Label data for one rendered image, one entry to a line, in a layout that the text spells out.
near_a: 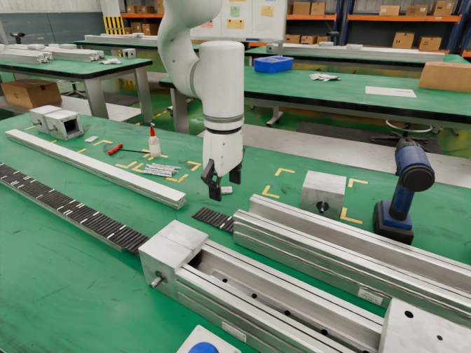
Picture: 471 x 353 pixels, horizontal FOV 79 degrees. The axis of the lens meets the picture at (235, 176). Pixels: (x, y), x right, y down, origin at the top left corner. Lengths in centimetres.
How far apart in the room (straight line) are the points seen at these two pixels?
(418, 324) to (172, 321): 38
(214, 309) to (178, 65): 45
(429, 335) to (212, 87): 49
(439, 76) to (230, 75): 206
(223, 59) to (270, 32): 286
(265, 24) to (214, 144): 288
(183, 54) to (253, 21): 287
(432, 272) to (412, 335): 22
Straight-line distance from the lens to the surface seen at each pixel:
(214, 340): 48
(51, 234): 85
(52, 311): 67
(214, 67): 55
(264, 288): 54
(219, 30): 364
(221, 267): 57
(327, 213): 77
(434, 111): 193
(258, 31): 344
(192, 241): 57
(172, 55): 59
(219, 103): 56
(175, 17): 51
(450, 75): 249
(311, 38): 1005
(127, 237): 71
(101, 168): 103
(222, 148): 59
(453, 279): 67
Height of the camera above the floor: 126
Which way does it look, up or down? 30 degrees down
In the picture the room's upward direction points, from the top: straight up
